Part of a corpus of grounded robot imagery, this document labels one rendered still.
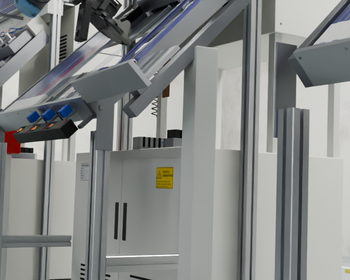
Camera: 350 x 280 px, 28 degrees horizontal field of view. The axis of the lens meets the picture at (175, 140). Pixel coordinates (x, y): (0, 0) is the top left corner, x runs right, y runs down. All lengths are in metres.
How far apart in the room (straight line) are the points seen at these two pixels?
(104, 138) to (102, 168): 0.08
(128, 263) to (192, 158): 0.39
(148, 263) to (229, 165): 0.40
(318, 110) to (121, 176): 4.21
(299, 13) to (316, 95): 4.07
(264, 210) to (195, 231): 0.58
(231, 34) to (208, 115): 0.81
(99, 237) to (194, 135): 0.39
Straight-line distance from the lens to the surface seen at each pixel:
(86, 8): 2.08
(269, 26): 2.25
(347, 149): 6.05
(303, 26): 2.32
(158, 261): 1.90
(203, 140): 1.61
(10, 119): 2.34
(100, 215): 1.80
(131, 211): 2.20
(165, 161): 2.05
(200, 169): 1.61
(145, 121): 6.87
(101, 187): 1.80
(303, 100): 6.49
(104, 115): 1.79
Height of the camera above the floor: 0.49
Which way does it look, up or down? 4 degrees up
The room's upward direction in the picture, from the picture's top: 2 degrees clockwise
